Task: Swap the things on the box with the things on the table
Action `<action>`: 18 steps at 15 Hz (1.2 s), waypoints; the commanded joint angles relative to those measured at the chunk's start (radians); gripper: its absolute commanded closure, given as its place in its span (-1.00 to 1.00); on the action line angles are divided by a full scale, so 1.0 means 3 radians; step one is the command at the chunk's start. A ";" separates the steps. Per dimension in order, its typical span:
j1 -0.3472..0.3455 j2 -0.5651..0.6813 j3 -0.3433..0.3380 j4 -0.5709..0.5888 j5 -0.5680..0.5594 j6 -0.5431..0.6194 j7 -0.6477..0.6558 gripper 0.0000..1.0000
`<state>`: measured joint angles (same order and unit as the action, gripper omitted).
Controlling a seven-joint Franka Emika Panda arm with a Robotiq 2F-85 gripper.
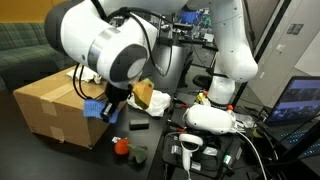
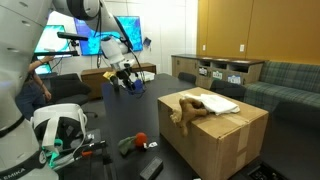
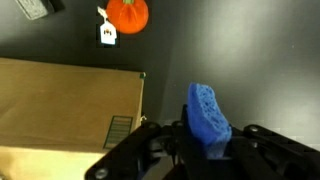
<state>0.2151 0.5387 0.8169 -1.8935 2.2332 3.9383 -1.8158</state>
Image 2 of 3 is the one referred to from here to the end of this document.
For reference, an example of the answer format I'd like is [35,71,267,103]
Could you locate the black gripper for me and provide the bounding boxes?
[111,68,137,92]

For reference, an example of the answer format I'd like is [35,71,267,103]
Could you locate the plush red rose green leaves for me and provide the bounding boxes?
[117,131,159,157]

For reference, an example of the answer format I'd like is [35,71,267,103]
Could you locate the brown plush moose toy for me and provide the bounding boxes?
[169,96,209,137]

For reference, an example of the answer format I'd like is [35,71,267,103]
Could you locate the white terry towel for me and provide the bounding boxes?
[184,92,241,116]

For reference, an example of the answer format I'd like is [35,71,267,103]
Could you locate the person raised forearm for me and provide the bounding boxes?
[28,58,48,75]

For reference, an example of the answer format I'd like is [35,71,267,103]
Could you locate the small white box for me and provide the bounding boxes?
[141,70,157,83]

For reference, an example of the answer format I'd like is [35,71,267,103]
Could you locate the brown cardboard box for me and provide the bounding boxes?
[157,87,270,180]

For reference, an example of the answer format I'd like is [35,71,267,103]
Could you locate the person raised hand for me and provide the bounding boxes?
[42,55,55,64]

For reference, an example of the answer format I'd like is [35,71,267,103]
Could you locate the black office chair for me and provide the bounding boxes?
[49,73,100,120]

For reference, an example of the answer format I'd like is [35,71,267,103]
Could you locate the black chair back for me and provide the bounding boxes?
[209,79,248,102]
[177,71,198,86]

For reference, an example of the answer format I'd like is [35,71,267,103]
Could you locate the white VR headset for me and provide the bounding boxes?
[32,102,89,168]

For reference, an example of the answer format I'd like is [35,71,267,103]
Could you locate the wooden side counter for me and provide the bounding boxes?
[171,53,267,95]

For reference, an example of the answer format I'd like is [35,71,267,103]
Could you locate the green plaid sofa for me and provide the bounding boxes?
[244,61,320,116]

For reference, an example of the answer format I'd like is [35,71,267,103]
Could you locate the yellow wrist camera mount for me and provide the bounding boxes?
[102,70,118,81]

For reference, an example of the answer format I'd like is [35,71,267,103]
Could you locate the wall mounted blue screen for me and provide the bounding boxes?
[73,15,144,57]

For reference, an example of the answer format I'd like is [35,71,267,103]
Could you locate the black camera on tripod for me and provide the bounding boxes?
[56,31,90,58]

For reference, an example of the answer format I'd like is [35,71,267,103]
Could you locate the orange handled screwdriver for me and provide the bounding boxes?
[80,149,95,158]

